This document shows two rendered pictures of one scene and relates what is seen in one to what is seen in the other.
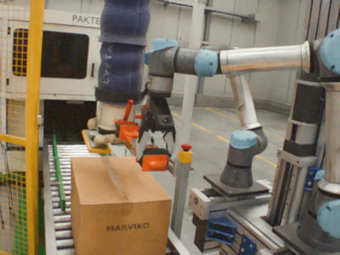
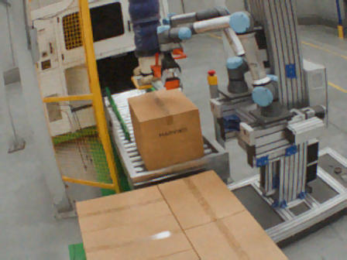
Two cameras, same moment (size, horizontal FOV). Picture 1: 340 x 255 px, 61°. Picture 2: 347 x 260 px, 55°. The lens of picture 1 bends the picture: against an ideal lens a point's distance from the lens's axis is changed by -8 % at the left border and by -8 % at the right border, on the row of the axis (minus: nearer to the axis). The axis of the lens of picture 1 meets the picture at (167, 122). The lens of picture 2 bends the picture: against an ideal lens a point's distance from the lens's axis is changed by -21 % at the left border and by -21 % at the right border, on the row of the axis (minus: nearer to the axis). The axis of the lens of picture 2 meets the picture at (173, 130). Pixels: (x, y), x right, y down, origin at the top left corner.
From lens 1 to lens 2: 1.41 m
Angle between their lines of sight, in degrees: 15
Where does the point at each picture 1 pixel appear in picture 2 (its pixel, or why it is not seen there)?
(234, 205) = (238, 105)
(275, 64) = (220, 26)
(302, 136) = not seen: hidden behind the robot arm
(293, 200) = not seen: hidden behind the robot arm
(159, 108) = (167, 58)
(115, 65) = (143, 34)
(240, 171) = (236, 83)
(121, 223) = (168, 130)
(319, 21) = not seen: outside the picture
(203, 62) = (182, 34)
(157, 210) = (190, 118)
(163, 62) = (164, 37)
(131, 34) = (149, 15)
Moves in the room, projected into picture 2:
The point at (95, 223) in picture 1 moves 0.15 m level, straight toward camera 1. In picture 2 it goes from (151, 132) to (152, 141)
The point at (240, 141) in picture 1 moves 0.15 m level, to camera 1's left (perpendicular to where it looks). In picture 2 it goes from (231, 63) to (208, 65)
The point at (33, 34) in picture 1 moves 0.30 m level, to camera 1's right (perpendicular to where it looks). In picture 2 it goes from (87, 27) to (121, 19)
